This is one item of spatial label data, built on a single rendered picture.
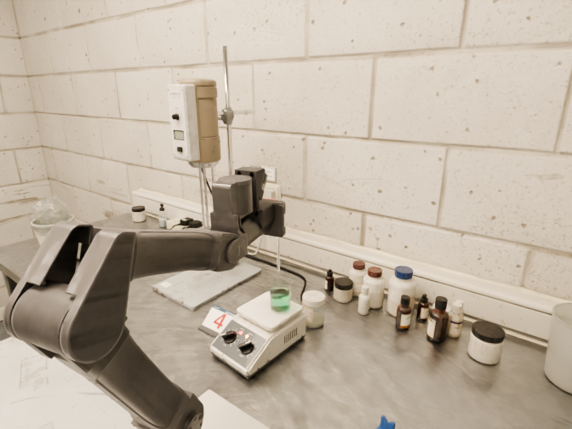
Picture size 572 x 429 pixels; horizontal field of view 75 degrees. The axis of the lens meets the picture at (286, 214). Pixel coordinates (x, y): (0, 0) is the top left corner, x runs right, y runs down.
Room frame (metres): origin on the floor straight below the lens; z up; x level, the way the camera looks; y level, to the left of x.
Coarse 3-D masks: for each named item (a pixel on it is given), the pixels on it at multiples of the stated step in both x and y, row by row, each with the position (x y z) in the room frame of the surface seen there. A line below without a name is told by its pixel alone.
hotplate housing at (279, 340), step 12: (300, 312) 0.79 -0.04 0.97; (252, 324) 0.74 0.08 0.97; (288, 324) 0.74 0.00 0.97; (300, 324) 0.77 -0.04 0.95; (264, 336) 0.70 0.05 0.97; (276, 336) 0.70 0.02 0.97; (288, 336) 0.73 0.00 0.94; (300, 336) 0.77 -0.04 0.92; (216, 348) 0.71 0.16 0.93; (264, 348) 0.68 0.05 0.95; (276, 348) 0.70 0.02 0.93; (288, 348) 0.74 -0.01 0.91; (228, 360) 0.68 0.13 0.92; (252, 360) 0.66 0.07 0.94; (264, 360) 0.67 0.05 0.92; (240, 372) 0.66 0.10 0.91; (252, 372) 0.65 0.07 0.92
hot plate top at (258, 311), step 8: (264, 296) 0.83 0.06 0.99; (248, 304) 0.80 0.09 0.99; (256, 304) 0.80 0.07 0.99; (264, 304) 0.80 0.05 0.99; (296, 304) 0.80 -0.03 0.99; (240, 312) 0.76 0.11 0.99; (248, 312) 0.76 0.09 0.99; (256, 312) 0.76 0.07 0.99; (264, 312) 0.76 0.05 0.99; (272, 312) 0.76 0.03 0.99; (288, 312) 0.76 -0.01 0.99; (296, 312) 0.76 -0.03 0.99; (256, 320) 0.73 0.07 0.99; (264, 320) 0.73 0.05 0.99; (272, 320) 0.73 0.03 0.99; (280, 320) 0.73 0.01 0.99; (288, 320) 0.74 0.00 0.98; (264, 328) 0.71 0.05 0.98; (272, 328) 0.70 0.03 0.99
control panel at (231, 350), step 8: (232, 320) 0.76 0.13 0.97; (232, 328) 0.74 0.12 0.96; (240, 328) 0.74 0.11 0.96; (240, 336) 0.72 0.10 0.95; (256, 336) 0.70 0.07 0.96; (216, 344) 0.72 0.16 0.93; (224, 344) 0.71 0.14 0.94; (232, 344) 0.70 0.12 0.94; (256, 344) 0.69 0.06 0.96; (224, 352) 0.69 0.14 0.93; (232, 352) 0.69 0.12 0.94; (240, 352) 0.68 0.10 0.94; (256, 352) 0.67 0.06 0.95; (240, 360) 0.66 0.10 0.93; (248, 360) 0.66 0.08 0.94
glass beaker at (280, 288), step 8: (272, 280) 0.80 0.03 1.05; (280, 280) 0.80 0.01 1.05; (288, 280) 0.80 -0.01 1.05; (272, 288) 0.76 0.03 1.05; (280, 288) 0.75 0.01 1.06; (288, 288) 0.76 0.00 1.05; (272, 296) 0.76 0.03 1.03; (280, 296) 0.76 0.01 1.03; (288, 296) 0.76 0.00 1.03; (272, 304) 0.76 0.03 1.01; (280, 304) 0.76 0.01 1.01; (288, 304) 0.76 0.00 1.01; (280, 312) 0.76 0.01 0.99
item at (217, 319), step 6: (210, 312) 0.85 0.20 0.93; (216, 312) 0.85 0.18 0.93; (222, 312) 0.84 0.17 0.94; (210, 318) 0.84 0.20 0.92; (216, 318) 0.83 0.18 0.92; (222, 318) 0.83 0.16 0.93; (228, 318) 0.82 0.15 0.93; (210, 324) 0.83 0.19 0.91; (216, 324) 0.82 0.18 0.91; (222, 324) 0.81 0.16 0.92
